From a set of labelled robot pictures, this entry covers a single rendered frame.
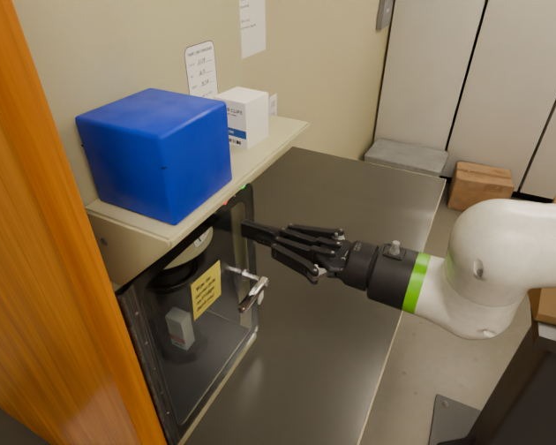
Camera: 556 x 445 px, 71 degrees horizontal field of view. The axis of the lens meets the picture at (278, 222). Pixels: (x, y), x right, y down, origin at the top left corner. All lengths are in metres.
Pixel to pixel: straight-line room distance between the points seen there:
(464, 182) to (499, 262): 2.81
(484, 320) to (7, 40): 0.55
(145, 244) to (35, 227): 0.11
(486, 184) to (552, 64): 0.88
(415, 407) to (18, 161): 1.94
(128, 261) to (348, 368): 0.65
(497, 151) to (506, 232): 3.11
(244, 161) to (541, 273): 0.35
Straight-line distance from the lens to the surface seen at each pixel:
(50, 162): 0.30
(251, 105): 0.50
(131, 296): 0.52
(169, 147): 0.34
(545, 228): 0.50
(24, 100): 0.28
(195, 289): 0.63
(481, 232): 0.48
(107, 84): 0.44
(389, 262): 0.59
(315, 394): 0.91
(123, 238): 0.41
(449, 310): 0.58
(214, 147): 0.39
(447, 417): 2.07
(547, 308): 1.21
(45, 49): 0.40
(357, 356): 0.98
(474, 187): 3.30
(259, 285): 0.73
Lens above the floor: 1.73
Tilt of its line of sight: 36 degrees down
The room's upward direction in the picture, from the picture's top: straight up
